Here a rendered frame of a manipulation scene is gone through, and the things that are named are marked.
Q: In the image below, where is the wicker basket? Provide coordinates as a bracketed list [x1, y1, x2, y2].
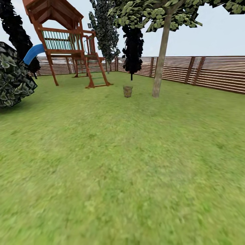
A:
[123, 87, 133, 98]

